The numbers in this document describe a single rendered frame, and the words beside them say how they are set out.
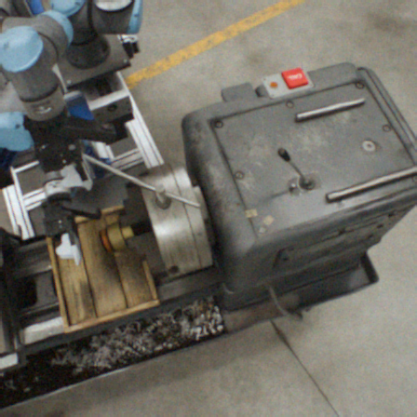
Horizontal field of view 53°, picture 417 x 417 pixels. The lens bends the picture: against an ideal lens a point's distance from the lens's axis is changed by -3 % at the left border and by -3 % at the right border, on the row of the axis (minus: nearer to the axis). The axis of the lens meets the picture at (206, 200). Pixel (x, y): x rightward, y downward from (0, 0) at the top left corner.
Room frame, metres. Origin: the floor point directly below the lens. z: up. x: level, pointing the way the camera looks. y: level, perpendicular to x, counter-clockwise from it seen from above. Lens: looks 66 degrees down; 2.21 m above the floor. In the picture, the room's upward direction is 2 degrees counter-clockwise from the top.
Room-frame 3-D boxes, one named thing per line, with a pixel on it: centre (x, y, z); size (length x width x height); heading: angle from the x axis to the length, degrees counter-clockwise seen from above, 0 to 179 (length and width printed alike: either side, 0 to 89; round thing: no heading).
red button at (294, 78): (0.80, -0.26, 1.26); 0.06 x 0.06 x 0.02; 16
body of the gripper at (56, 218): (0.47, 0.43, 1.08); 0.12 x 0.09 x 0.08; 16
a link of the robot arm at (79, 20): (1.03, 0.36, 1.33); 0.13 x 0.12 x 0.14; 82
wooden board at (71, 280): (0.38, 0.35, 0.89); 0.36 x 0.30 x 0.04; 16
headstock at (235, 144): (0.58, -0.28, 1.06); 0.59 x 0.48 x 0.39; 106
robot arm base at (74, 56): (1.03, 0.37, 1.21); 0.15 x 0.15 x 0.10
